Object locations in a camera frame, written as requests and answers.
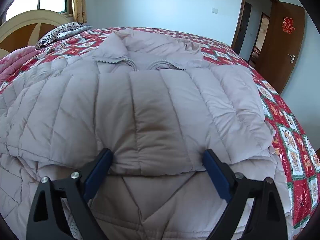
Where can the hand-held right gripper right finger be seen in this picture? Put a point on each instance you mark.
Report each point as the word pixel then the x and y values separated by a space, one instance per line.
pixel 216 175

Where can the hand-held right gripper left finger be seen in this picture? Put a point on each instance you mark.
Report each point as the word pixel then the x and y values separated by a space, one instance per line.
pixel 98 172

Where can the pale pink down jacket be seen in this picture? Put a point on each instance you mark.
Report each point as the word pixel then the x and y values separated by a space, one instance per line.
pixel 150 105

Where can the red printed bed quilt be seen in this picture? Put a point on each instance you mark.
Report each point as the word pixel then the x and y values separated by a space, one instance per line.
pixel 287 130

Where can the brown wooden door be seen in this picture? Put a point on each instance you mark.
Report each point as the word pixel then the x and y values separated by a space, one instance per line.
pixel 275 55

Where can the pink blanket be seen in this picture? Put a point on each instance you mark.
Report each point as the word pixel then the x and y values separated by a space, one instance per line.
pixel 15 62

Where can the grey patterned pillow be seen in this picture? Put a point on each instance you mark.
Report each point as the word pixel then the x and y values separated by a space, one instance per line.
pixel 75 31

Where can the striped pillow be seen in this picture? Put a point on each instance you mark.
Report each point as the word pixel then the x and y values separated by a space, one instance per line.
pixel 53 36

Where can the cream wooden headboard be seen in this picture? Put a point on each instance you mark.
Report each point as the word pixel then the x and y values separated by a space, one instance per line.
pixel 22 28

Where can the red paper door decoration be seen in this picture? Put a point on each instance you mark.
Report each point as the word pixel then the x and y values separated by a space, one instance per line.
pixel 288 25

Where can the yellow curtain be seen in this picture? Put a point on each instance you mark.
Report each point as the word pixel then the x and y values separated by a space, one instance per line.
pixel 79 2

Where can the brown door frame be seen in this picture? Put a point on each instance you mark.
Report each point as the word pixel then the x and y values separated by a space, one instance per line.
pixel 238 17

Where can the white wall switch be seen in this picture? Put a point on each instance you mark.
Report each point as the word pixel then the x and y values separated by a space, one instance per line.
pixel 215 10

